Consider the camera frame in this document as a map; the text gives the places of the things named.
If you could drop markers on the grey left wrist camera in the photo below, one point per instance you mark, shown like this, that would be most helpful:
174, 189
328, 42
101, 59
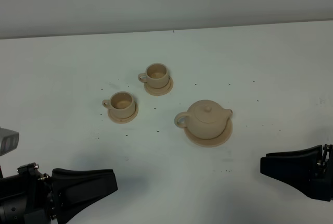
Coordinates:
9, 140

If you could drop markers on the far beige cup saucer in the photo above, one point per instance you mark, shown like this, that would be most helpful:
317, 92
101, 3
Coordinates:
160, 91

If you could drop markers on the large beige teapot saucer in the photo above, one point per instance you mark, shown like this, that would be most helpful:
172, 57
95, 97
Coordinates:
214, 142

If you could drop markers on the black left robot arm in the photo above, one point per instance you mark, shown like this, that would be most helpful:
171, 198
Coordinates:
33, 197

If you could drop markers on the beige cup saucer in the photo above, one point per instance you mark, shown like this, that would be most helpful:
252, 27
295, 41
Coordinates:
160, 91
123, 120

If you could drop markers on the near beige cup saucer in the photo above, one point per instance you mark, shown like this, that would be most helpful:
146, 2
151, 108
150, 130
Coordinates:
123, 120

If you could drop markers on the near beige teacup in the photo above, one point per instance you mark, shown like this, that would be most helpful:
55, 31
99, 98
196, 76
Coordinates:
122, 104

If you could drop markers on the far beige teacup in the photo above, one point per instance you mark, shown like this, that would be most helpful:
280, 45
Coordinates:
156, 76

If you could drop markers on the beige ceramic teapot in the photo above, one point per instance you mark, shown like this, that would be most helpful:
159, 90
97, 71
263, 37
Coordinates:
204, 119

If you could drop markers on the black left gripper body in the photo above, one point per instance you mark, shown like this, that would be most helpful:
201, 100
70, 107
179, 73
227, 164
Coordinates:
27, 197

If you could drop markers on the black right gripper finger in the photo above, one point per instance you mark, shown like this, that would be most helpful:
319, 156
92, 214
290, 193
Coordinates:
295, 165
311, 186

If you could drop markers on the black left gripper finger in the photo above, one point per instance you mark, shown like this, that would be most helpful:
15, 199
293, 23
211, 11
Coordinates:
73, 201
83, 186

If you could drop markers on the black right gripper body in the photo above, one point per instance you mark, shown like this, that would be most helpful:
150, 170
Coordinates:
326, 164

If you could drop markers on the beige teacup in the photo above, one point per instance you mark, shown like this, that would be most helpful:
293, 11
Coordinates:
156, 76
122, 104

